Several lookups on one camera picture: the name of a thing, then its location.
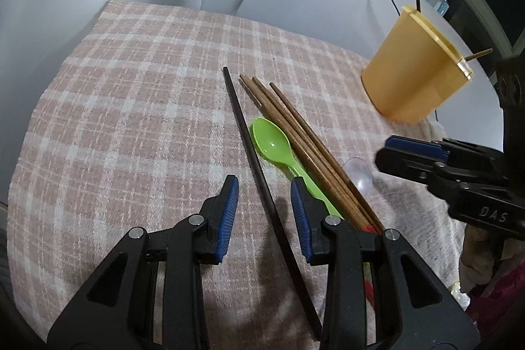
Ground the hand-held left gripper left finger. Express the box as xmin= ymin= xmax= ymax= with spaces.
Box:
xmin=47 ymin=175 xmax=240 ymax=350

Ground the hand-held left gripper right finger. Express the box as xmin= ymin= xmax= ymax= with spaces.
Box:
xmin=290 ymin=177 xmax=480 ymax=350

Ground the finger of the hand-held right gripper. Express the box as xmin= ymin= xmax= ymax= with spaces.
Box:
xmin=375 ymin=148 xmax=442 ymax=187
xmin=385 ymin=136 xmax=449 ymax=163

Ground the clear plastic spoon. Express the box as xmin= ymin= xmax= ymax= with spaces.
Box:
xmin=342 ymin=157 xmax=374 ymax=196

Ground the yellow utensil holder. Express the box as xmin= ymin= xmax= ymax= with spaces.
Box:
xmin=361 ymin=5 xmax=475 ymax=125

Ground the green plastic spoon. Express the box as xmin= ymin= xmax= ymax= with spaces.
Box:
xmin=251 ymin=117 xmax=344 ymax=219

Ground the brown wooden chopstick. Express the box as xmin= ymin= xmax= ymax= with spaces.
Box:
xmin=463 ymin=48 xmax=494 ymax=62
xmin=240 ymin=74 xmax=364 ymax=230
xmin=252 ymin=76 xmax=374 ymax=232
xmin=269 ymin=82 xmax=386 ymax=233

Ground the person's right forearm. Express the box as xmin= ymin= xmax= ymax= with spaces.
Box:
xmin=468 ymin=247 xmax=525 ymax=338

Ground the person's right hand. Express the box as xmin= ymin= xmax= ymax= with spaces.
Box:
xmin=460 ymin=225 xmax=516 ymax=286

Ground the light blue object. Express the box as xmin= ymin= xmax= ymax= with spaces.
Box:
xmin=424 ymin=0 xmax=451 ymax=16

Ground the pink plaid cloth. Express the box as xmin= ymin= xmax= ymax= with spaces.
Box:
xmin=8 ymin=1 xmax=468 ymax=350

